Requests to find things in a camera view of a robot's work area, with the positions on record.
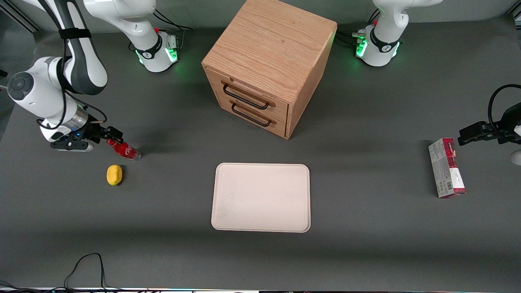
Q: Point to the wooden drawer cabinet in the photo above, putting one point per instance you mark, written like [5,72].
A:
[268,44]

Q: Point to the beige plastic tray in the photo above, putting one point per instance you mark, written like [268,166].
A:
[260,197]

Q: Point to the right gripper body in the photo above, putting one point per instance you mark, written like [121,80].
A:
[96,131]

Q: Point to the yellow lemon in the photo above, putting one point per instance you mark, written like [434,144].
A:
[114,175]

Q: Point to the white rounded wrist part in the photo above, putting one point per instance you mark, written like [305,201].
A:
[517,157]

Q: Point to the grey and red carton box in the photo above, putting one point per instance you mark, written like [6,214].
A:
[445,169]

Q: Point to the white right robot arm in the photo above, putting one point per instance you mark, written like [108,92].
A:
[36,97]

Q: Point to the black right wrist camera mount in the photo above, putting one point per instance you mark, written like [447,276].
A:
[71,145]

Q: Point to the red coke bottle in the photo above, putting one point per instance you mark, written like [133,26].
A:
[126,151]

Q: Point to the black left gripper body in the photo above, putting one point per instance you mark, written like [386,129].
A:
[508,122]

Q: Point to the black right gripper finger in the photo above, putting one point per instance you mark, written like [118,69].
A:
[103,139]
[112,131]

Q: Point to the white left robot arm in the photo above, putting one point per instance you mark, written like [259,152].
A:
[382,49]

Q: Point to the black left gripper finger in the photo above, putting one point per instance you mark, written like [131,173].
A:
[472,132]

